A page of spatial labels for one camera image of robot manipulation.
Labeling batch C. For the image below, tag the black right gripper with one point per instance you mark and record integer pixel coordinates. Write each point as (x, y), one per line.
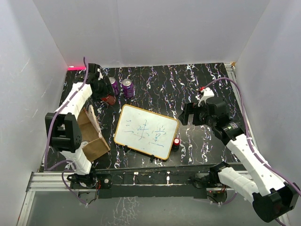
(190, 108)

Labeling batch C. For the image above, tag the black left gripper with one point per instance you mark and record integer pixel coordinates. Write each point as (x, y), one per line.
(108, 90)

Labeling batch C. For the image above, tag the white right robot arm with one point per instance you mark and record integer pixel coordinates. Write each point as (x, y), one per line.
(270, 195)

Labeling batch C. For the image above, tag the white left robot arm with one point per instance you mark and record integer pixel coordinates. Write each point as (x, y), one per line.
(73, 130)

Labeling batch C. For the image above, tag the brown canvas bag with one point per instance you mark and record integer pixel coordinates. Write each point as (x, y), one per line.
(96, 146)

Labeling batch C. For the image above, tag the red light strip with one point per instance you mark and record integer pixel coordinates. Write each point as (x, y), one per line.
(75, 68)

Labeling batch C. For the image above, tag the yellow framed whiteboard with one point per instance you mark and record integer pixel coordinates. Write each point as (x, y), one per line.
(146, 132)

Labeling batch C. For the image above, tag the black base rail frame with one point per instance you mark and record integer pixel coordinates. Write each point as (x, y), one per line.
(167, 181)

